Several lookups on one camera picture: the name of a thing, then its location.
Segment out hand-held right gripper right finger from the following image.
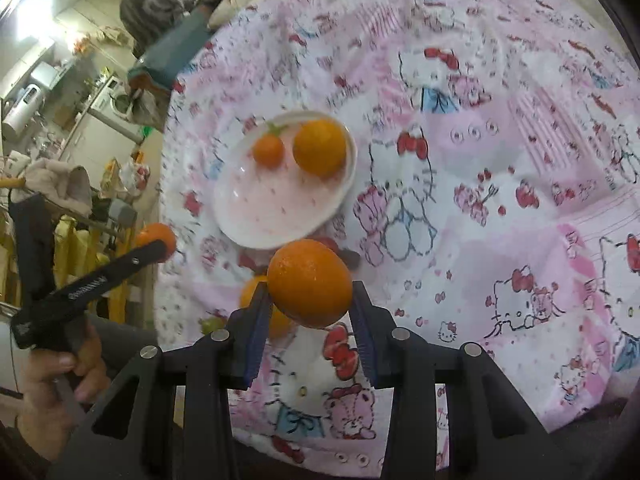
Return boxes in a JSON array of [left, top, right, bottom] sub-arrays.
[[349, 280, 568, 480]]

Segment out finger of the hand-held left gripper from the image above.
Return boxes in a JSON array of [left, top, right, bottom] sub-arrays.
[[97, 239, 169, 287]]

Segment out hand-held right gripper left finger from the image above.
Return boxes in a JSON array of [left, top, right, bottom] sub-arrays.
[[47, 280, 274, 480]]

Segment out medium orange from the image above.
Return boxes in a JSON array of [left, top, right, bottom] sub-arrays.
[[266, 239, 353, 330]]

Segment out white pink speckled plate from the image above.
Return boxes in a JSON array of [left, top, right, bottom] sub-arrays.
[[212, 110, 358, 250]]

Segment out person's left forearm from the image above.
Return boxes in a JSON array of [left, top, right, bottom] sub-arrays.
[[0, 417, 56, 480]]

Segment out person's left hand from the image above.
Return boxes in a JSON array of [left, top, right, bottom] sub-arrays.
[[17, 321, 114, 461]]

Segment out grey box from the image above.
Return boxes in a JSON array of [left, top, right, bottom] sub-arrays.
[[107, 197, 138, 226]]

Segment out yellow hanging cloths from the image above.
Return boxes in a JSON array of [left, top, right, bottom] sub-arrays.
[[52, 215, 146, 321]]

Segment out dark hanging cloth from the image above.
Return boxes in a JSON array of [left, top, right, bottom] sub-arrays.
[[9, 195, 57, 307]]

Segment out white red plastic bag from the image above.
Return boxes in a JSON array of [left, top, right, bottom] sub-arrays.
[[117, 160, 151, 193]]

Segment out beige towel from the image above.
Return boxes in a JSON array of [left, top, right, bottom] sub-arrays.
[[22, 157, 93, 216]]

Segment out white washing machine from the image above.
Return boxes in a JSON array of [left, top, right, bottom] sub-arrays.
[[87, 77, 143, 143]]

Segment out pink cartoon printed blanket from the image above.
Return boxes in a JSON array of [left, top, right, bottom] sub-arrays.
[[155, 0, 640, 472]]

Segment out small tangerine with green leaf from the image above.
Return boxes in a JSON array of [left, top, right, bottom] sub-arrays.
[[252, 121, 288, 168]]

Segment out white round appliance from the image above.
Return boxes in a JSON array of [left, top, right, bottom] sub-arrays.
[[2, 85, 43, 141]]

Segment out large orange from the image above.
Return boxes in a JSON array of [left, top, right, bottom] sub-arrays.
[[292, 117, 348, 178]]

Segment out teal cushion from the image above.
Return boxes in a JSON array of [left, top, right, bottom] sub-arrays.
[[127, 10, 216, 92]]

